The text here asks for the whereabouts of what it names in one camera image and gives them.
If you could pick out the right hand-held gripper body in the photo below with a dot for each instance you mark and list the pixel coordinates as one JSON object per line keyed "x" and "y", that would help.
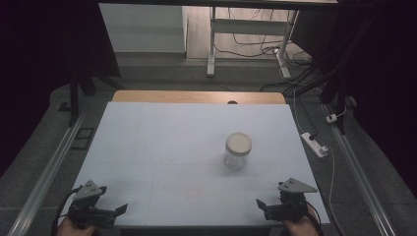
{"x": 290, "y": 208}

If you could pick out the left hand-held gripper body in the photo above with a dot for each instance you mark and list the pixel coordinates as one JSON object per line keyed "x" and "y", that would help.
{"x": 86, "y": 209}

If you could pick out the clear glass jar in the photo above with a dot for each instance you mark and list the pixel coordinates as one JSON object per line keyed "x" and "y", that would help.
{"x": 234, "y": 162}

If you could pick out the person's right hand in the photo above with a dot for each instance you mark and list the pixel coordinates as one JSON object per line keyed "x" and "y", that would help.
{"x": 300, "y": 228}

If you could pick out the person's left hand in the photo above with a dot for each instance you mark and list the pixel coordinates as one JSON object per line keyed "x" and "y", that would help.
{"x": 70, "y": 229}

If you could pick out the white table mat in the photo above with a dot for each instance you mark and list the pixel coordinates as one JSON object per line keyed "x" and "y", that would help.
{"x": 164, "y": 157}

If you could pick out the white power strip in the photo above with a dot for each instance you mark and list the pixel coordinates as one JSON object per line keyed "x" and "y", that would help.
{"x": 314, "y": 144}

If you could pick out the small white adapter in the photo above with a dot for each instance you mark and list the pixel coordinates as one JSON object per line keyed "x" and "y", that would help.
{"x": 331, "y": 118}

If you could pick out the black metal stand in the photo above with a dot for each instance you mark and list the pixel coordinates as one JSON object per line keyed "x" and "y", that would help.
{"x": 339, "y": 95}
{"x": 74, "y": 98}

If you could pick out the dark curtain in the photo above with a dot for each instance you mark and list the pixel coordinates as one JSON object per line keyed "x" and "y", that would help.
{"x": 383, "y": 82}
{"x": 42, "y": 65}

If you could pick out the metal floor rail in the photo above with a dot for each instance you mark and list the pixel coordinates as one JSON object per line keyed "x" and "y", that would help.
{"x": 360, "y": 177}
{"x": 49, "y": 173}

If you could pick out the black floor frame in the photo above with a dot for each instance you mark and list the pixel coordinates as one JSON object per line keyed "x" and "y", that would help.
{"x": 83, "y": 138}

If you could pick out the white desk frame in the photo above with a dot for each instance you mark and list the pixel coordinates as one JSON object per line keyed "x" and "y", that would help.
{"x": 249, "y": 27}

